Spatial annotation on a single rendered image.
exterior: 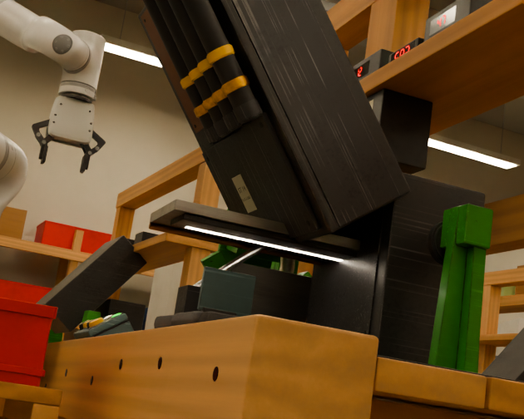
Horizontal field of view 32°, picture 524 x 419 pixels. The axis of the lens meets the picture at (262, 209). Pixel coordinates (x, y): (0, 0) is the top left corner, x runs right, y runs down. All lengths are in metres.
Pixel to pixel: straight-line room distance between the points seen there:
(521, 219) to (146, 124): 7.80
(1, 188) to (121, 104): 7.15
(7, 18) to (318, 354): 1.55
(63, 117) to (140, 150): 7.16
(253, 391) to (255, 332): 0.06
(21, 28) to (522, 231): 1.24
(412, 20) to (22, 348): 1.28
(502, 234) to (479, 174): 9.42
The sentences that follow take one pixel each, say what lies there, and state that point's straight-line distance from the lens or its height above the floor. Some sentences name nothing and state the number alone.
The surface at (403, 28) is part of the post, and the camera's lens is 2.26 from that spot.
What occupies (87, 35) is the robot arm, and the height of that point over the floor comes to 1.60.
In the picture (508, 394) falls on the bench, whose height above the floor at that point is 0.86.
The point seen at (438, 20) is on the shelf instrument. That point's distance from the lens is 1.86.
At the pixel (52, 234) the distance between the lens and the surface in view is 8.41.
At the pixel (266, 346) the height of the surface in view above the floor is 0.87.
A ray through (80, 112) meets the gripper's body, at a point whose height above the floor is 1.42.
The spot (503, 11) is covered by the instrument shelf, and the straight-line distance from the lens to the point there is 1.61.
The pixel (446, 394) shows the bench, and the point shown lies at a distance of 1.02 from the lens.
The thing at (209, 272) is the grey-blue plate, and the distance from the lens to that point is 1.60.
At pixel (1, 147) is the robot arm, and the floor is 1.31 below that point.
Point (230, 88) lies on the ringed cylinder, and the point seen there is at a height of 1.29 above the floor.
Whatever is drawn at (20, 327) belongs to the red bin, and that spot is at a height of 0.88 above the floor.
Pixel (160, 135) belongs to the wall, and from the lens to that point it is 9.42.
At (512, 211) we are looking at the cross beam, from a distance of 1.80.
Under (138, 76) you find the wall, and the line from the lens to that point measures 9.51.
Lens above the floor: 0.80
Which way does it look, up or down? 13 degrees up
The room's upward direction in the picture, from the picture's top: 8 degrees clockwise
